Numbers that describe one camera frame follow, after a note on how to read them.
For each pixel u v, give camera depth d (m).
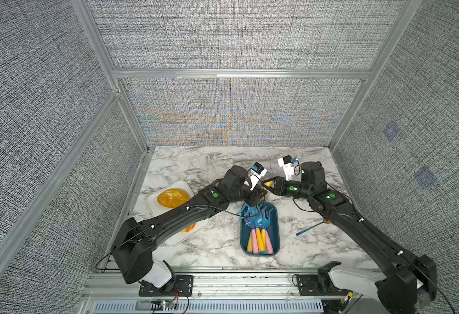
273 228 0.88
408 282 0.38
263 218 0.88
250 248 0.78
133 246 0.41
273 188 0.72
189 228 0.86
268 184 0.72
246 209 0.78
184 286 0.75
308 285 0.73
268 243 0.80
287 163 0.68
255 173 0.64
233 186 0.58
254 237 0.80
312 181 0.58
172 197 0.92
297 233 0.87
